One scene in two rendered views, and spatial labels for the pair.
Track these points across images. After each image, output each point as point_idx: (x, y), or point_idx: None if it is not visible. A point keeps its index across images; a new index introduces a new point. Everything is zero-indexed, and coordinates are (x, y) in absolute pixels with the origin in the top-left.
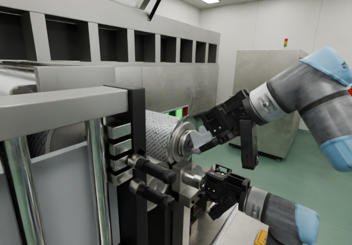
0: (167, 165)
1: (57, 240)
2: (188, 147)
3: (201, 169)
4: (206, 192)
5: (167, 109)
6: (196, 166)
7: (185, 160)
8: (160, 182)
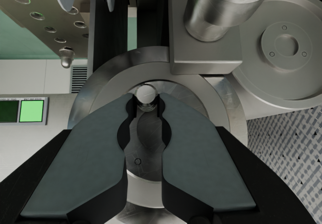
0: (242, 84)
1: None
2: None
3: None
4: None
5: (18, 128)
6: (69, 7)
7: (175, 70)
8: (265, 45)
